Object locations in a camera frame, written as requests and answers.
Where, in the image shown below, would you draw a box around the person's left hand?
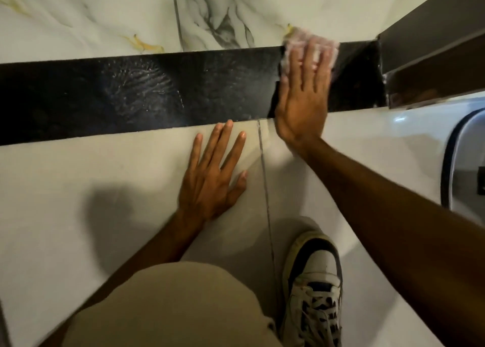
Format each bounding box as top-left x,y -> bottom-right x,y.
177,120 -> 249,224

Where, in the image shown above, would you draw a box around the white appliance with dark rim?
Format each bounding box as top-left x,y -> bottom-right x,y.
440,108 -> 485,218

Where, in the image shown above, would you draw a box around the white and navy sneaker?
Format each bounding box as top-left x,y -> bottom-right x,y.
278,231 -> 344,347

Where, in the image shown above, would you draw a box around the beige trousers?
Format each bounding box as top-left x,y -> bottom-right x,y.
61,261 -> 283,347

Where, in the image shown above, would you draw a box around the person's right hand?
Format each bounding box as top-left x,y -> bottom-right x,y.
274,36 -> 335,156

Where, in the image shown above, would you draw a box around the dark brown cabinet panel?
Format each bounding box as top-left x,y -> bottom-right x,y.
377,0 -> 485,110

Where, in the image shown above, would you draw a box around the person's right forearm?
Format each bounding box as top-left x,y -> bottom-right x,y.
294,137 -> 485,347

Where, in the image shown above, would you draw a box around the black skirting strip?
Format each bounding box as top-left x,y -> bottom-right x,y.
0,39 -> 388,147

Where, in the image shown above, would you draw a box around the pink cleaning cloth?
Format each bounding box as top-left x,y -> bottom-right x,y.
282,27 -> 340,83

